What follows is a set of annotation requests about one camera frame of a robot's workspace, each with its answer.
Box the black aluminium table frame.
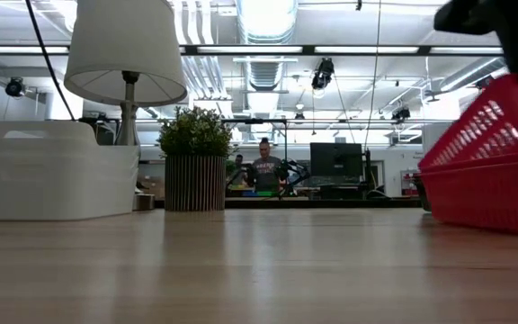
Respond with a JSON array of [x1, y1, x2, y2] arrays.
[[0, 196, 424, 220]]

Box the black plastic slotted basket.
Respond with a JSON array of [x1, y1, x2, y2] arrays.
[[414, 175, 434, 213]]

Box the black ceiling camera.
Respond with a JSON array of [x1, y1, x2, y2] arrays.
[[4, 76, 25, 98], [474, 74, 496, 90], [391, 106, 412, 122]]

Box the black ceiling spotlight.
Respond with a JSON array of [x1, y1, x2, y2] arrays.
[[310, 57, 335, 90]]

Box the red and white box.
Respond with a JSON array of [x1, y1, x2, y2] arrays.
[[400, 169, 424, 198]]

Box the background robot arms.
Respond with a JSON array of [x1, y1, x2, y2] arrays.
[[226, 159, 312, 199]]

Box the brown cardboard box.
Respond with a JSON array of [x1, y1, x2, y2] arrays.
[[138, 175, 166, 200]]

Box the silver ventilation duct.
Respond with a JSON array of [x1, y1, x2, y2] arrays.
[[234, 0, 299, 94]]

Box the long ceiling light bar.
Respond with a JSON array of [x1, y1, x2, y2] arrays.
[[0, 43, 505, 58]]

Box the black monitor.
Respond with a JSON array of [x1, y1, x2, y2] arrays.
[[309, 142, 364, 188]]

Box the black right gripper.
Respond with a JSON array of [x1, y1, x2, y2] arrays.
[[433, 0, 518, 83]]

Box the black hanging cable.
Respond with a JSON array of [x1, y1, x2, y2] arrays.
[[23, 0, 76, 122]]

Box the white cylindrical appliance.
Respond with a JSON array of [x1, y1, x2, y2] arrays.
[[421, 121, 456, 157]]

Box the white shade table lamp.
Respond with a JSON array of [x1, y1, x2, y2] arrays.
[[63, 0, 189, 212]]

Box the thin hanging wire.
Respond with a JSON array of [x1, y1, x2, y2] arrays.
[[362, 0, 382, 152]]

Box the person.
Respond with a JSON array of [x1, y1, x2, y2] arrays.
[[250, 137, 286, 194], [231, 153, 247, 186]]

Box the green plant in ribbed pot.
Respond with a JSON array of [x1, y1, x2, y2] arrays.
[[157, 105, 235, 212]]

